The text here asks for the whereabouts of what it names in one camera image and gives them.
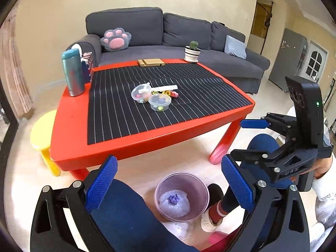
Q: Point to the red table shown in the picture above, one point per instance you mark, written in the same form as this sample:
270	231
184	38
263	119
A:
71	152

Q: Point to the grey refrigerator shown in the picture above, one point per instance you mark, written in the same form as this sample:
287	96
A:
290	58

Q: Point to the person right hand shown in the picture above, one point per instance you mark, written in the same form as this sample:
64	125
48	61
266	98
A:
322	166

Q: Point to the pink dragon keychain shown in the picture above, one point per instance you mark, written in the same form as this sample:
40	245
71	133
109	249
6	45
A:
173	94

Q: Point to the white door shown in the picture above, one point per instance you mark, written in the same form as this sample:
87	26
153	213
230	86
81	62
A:
314	64

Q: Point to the wooden phone stand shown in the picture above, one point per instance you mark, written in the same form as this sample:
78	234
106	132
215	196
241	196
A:
150	62

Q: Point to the blue trouser leg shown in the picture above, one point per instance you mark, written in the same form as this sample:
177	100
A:
129	225

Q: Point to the beige curtain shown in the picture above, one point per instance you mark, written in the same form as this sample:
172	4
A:
15	80

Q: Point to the purple paper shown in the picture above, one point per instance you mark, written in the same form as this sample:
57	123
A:
173	199

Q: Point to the potted cactus striped pot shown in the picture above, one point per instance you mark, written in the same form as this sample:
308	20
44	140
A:
192	52

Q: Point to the clear round container with toys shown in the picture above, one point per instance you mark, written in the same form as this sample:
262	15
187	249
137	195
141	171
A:
141	93

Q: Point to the black striped table mat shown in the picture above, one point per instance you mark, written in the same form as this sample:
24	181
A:
130	100

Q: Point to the union jack tissue box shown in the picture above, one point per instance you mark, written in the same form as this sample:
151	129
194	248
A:
86	63

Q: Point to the pink trash bin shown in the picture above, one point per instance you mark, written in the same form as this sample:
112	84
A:
191	189

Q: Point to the yellow stool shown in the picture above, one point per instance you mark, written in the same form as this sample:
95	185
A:
40	139

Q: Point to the black tracking camera box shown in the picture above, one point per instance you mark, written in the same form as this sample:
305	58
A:
307	99

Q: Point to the clear round container lid side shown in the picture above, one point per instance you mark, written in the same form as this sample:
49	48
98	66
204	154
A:
159	102

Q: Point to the teal thermos bottle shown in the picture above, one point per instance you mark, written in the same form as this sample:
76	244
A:
73	72

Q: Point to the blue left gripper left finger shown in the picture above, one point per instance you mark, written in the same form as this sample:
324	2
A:
97	188

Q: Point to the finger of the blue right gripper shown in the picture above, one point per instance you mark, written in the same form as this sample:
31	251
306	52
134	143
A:
254	124

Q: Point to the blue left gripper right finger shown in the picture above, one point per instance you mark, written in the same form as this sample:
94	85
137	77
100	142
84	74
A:
243	191

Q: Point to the grey fabric sofa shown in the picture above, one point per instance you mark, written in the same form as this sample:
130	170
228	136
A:
159	35

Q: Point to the light blue cushion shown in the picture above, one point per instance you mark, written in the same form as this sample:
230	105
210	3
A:
235	47

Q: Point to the paw shaped cushion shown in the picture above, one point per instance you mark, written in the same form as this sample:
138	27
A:
115	40

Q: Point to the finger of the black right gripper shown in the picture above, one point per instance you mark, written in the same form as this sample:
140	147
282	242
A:
254	157

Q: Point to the white plastic hook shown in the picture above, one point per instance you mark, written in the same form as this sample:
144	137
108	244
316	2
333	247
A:
164	88

